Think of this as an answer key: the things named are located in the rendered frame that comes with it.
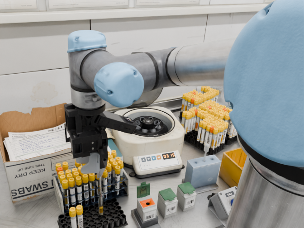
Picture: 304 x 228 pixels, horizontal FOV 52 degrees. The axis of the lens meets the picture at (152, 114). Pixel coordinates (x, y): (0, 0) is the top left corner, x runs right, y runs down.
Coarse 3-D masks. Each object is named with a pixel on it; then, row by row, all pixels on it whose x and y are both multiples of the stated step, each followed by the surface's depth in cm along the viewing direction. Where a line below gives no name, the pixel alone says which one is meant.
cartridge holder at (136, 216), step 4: (136, 208) 88; (132, 212) 89; (136, 212) 86; (136, 216) 87; (136, 220) 87; (140, 220) 84; (148, 220) 84; (152, 220) 85; (156, 220) 85; (140, 224) 85; (144, 224) 84; (148, 224) 85; (152, 224) 85; (156, 224) 86
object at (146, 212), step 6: (138, 198) 85; (144, 198) 86; (150, 198) 86; (138, 204) 85; (144, 204) 84; (150, 204) 84; (138, 210) 86; (144, 210) 83; (150, 210) 83; (156, 210) 84; (144, 216) 83; (150, 216) 84; (156, 216) 85
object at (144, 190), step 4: (144, 184) 85; (148, 184) 85; (140, 188) 85; (144, 188) 85; (148, 188) 86; (140, 192) 85; (144, 192) 86; (148, 192) 86; (140, 196) 86; (144, 196) 86
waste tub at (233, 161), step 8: (224, 152) 103; (232, 152) 105; (240, 152) 107; (224, 160) 103; (232, 160) 99; (240, 160) 109; (224, 168) 104; (232, 168) 100; (240, 168) 96; (224, 176) 104; (232, 176) 101; (240, 176) 97; (232, 184) 101
